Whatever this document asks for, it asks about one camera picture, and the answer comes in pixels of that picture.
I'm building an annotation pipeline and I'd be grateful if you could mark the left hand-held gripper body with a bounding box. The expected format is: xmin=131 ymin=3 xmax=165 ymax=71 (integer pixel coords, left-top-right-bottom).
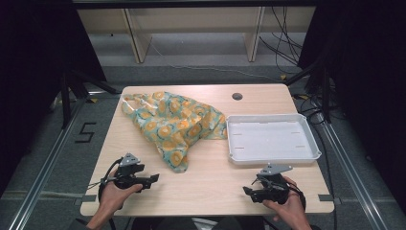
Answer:
xmin=112 ymin=152 xmax=147 ymax=191

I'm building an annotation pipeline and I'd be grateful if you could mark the aluminium floor rail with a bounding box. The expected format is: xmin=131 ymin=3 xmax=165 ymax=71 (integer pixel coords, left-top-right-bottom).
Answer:
xmin=314 ymin=113 xmax=389 ymax=230
xmin=8 ymin=92 xmax=124 ymax=230

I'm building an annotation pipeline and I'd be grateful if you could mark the lemon print plastic bag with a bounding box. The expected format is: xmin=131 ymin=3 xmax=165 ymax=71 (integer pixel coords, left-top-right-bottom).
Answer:
xmin=120 ymin=91 xmax=229 ymax=174

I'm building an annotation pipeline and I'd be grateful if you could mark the person's left hand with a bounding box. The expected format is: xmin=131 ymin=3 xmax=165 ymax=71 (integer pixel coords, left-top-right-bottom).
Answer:
xmin=99 ymin=168 xmax=144 ymax=214

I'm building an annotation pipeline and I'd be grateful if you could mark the beige wooden desk frame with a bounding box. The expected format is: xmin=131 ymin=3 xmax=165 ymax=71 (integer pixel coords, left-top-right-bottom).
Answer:
xmin=72 ymin=5 xmax=318 ymax=64

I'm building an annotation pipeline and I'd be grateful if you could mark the white plastic tray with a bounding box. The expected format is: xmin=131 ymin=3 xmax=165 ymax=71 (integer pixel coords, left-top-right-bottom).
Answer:
xmin=225 ymin=113 xmax=323 ymax=166

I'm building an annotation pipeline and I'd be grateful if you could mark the black metal stand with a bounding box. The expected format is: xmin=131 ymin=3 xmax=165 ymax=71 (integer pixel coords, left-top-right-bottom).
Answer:
xmin=47 ymin=68 xmax=121 ymax=129
xmin=282 ymin=58 xmax=334 ymax=125

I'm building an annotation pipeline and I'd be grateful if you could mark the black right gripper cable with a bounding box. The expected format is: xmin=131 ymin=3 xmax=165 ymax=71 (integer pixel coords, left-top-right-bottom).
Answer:
xmin=286 ymin=183 xmax=307 ymax=213

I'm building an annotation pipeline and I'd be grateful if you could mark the person's right hand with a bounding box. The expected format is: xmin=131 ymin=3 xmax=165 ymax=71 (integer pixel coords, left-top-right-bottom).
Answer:
xmin=262 ymin=175 xmax=309 ymax=225

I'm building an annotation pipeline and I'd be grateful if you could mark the person's dark clothing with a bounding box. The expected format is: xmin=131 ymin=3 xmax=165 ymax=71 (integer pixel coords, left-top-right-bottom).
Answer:
xmin=68 ymin=216 xmax=322 ymax=230

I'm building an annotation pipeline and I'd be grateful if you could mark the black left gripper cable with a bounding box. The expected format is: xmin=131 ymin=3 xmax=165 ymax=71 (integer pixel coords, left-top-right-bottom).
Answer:
xmin=85 ymin=157 xmax=124 ymax=202

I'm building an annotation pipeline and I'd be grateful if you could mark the bundle of black floor cables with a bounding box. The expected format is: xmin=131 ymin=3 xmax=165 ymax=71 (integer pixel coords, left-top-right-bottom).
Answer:
xmin=258 ymin=6 xmax=305 ymax=75

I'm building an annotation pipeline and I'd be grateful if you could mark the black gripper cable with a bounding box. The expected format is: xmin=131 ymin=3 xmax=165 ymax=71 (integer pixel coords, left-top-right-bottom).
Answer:
xmin=286 ymin=183 xmax=307 ymax=213
xmin=85 ymin=157 xmax=124 ymax=202

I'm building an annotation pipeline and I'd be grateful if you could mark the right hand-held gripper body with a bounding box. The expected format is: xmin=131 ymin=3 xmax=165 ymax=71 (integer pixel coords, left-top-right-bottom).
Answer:
xmin=255 ymin=162 xmax=294 ymax=206

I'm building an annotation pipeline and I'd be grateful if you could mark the black tape floor mark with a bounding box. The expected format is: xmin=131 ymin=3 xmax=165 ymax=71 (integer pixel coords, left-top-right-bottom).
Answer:
xmin=74 ymin=121 xmax=98 ymax=144

